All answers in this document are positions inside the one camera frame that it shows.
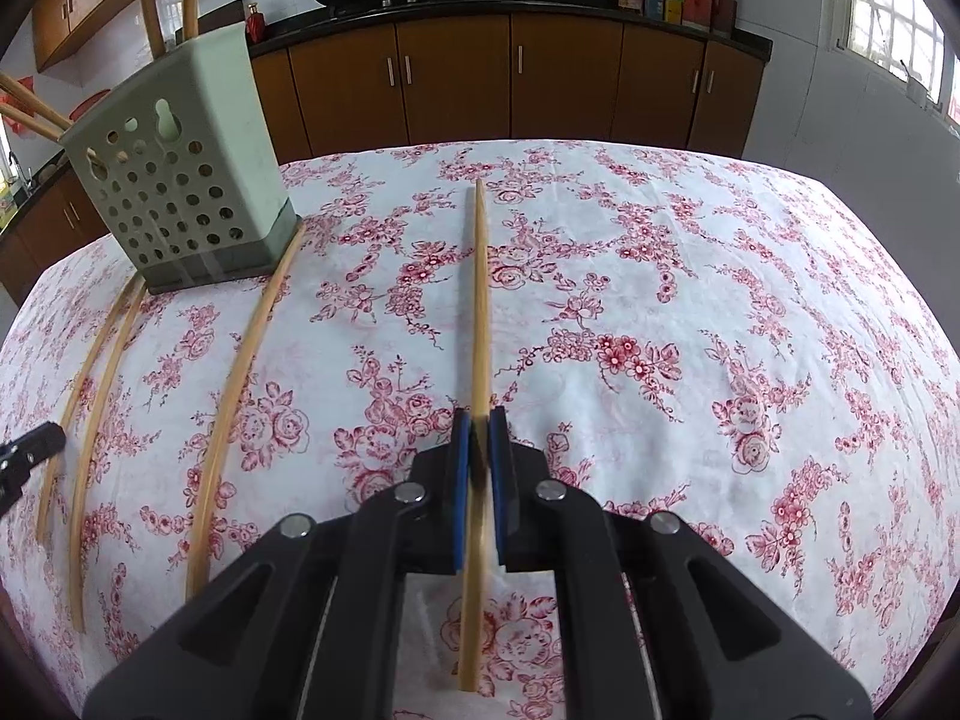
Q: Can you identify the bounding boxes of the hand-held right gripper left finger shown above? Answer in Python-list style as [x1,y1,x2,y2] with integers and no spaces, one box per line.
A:
[81,406,477,720]

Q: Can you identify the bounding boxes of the gas stove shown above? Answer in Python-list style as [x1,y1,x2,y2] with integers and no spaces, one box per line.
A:
[330,0,511,16]

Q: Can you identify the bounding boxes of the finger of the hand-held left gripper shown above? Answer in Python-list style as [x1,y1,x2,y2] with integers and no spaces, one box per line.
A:
[0,422,67,505]

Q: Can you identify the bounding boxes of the barred sliding window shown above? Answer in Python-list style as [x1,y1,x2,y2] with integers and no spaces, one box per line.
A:
[836,0,960,125]

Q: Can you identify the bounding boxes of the red floral tablecloth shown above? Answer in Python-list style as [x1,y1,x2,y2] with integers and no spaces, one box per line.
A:
[0,139,960,720]

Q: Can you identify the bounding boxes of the wooden base cabinets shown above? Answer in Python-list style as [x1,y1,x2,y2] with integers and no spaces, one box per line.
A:
[0,11,773,301]

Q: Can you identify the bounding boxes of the green perforated chopstick holder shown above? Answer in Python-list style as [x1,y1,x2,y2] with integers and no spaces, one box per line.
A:
[58,21,302,296]

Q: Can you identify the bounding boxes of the red basin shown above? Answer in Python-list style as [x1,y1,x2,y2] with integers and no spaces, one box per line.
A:
[71,88,113,121]

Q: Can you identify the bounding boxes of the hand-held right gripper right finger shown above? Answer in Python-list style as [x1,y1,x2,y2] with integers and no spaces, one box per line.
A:
[487,405,875,720]

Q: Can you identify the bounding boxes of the wooden wall cabinets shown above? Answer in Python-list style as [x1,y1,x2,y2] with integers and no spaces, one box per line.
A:
[31,0,181,72]

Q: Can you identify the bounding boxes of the black kitchen countertop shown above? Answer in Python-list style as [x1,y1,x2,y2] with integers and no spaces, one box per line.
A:
[0,0,773,233]

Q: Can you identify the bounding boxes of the red jugs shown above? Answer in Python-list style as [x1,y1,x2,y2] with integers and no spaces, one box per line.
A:
[686,0,740,35]

